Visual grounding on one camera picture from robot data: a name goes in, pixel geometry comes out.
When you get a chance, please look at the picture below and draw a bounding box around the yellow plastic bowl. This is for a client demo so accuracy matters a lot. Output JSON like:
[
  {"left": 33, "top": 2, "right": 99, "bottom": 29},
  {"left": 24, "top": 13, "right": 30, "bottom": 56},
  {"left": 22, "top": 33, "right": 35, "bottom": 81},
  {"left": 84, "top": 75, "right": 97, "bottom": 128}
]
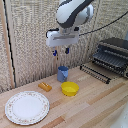
[{"left": 60, "top": 81, "right": 80, "bottom": 97}]

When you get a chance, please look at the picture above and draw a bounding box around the black toaster oven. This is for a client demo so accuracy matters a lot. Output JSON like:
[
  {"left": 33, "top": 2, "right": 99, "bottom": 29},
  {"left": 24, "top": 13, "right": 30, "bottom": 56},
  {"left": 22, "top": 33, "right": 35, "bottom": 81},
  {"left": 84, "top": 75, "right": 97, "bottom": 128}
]
[{"left": 91, "top": 37, "right": 128, "bottom": 79}]

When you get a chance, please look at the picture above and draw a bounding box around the orange sponge block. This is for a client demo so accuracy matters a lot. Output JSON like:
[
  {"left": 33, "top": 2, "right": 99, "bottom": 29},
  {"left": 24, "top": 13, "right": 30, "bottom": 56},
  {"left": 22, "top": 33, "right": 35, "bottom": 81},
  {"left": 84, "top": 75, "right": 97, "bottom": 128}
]
[{"left": 37, "top": 82, "right": 53, "bottom": 93}]

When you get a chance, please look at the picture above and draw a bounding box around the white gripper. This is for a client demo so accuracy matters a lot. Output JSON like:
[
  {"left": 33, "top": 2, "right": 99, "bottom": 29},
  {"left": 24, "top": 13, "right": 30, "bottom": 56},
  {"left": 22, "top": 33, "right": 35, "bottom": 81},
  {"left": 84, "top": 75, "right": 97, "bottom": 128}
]
[{"left": 45, "top": 30, "right": 81, "bottom": 57}]

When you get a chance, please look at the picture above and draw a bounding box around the black wire oven rack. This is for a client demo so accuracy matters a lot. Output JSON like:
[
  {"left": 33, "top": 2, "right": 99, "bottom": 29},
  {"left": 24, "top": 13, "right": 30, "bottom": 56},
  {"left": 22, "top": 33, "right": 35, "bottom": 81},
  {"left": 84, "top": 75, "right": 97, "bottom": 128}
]
[{"left": 79, "top": 63, "right": 112, "bottom": 85}]

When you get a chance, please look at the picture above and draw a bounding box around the blue plastic cup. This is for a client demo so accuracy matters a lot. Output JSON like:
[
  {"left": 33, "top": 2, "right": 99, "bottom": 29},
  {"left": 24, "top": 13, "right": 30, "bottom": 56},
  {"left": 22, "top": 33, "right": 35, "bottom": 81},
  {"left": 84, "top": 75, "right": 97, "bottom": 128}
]
[{"left": 57, "top": 65, "right": 70, "bottom": 83}]

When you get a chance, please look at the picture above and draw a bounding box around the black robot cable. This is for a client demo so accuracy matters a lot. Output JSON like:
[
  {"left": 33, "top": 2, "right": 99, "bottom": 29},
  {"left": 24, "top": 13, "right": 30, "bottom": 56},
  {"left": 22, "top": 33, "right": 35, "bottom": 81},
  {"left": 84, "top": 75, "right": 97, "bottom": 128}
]
[{"left": 78, "top": 10, "right": 128, "bottom": 37}]

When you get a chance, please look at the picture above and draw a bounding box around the white floral rim plate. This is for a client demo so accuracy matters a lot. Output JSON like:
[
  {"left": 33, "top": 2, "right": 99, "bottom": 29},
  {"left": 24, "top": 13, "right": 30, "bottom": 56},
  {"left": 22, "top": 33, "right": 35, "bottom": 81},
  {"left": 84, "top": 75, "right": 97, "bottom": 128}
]
[{"left": 4, "top": 90, "right": 51, "bottom": 126}]

